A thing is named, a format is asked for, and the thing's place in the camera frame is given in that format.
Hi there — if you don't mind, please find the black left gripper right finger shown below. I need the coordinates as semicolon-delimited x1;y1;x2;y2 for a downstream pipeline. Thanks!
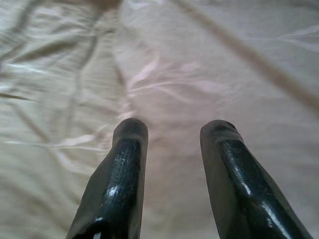
200;119;315;239

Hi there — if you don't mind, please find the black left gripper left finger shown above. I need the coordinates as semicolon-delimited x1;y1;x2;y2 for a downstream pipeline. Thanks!
65;118;150;239

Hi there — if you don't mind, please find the beige satin bed sheet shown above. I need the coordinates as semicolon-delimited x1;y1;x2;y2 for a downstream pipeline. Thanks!
0;0;319;239

